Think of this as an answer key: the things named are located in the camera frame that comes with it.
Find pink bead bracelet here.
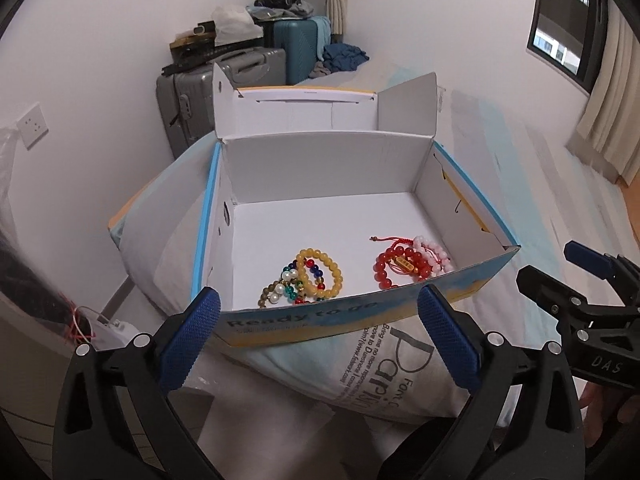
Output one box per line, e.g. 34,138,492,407
412,234,456,276

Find red cord gold charm bracelet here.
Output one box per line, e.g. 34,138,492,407
369,234,452,276

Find wooden and green bead bracelet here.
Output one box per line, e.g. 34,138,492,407
256,278,292,310

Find red bead bracelet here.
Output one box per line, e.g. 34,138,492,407
373,246,434,291

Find multicolour glass bead bracelet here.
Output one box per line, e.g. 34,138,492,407
282,258,327,306

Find yellow bead bracelet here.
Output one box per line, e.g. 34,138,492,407
295,247,345,302

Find white pearl strand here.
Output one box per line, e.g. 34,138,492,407
267,266,298,304

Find person's right hand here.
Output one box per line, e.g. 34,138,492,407
579,382,639,448

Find beige curtain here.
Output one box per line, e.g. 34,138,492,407
566,1,640,185

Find dark framed window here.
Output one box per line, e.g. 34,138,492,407
527,0,608,92

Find blue yellow cardboard box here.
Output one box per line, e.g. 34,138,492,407
192,70,518,347

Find grey suitcase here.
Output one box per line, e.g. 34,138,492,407
155,47,286,159

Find dark blue clothing pile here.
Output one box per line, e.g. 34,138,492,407
309,42,370,78

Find teal suitcase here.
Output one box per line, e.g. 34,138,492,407
272,16,331,86

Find white plastic bag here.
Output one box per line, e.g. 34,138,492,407
210,4,264,47

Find white wall socket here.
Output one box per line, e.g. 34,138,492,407
16,103,49,150

